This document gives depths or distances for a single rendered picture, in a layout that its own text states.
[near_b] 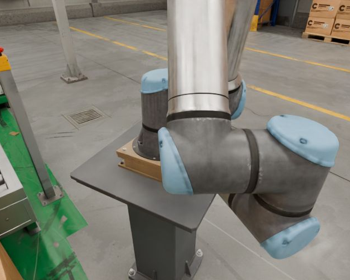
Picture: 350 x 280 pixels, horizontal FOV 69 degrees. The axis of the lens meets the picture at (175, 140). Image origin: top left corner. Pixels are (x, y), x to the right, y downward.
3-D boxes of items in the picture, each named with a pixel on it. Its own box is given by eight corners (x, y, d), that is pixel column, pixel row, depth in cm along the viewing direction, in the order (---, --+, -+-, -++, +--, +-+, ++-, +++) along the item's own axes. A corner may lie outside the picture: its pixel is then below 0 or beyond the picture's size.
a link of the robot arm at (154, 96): (142, 111, 97) (140, 65, 89) (186, 112, 98) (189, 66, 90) (140, 129, 84) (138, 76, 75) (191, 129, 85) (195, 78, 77)
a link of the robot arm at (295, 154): (268, 145, 29) (248, 220, 35) (365, 144, 29) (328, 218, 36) (244, 109, 37) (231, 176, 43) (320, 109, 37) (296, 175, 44)
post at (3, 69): (44, 195, 185) (-11, 55, 130) (53, 190, 188) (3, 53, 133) (47, 200, 180) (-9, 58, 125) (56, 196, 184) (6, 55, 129)
